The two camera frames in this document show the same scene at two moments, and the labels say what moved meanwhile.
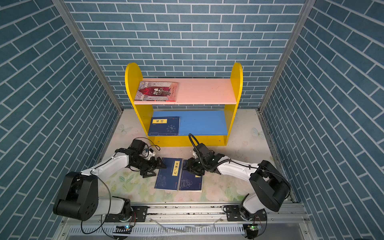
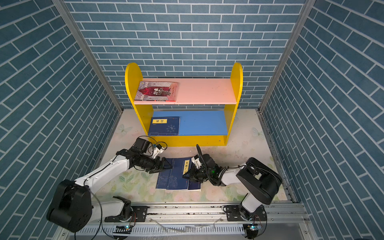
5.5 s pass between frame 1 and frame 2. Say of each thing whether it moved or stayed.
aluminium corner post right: stayed
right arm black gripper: moved
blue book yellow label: stayed
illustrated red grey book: stayed
